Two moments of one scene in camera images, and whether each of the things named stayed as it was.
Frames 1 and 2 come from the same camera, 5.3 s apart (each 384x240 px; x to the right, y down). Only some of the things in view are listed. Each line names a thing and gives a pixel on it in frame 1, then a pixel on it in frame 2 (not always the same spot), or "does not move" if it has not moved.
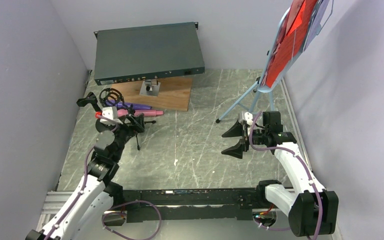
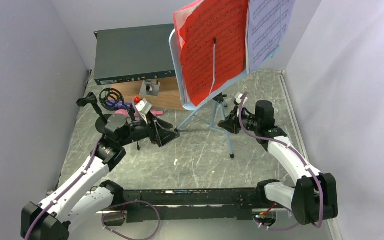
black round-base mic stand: (91, 98) does not move
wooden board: (174, 95) does not move
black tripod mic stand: (109, 96) does not move
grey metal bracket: (154, 88) does not move
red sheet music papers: (291, 39) -> (213, 36)
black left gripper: (137, 126) -> (161, 136)
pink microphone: (123, 113) does not move
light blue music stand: (324, 9) -> (204, 113)
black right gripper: (237, 150) -> (233, 122)
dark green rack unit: (136, 54) does not move
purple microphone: (118, 103) does not move
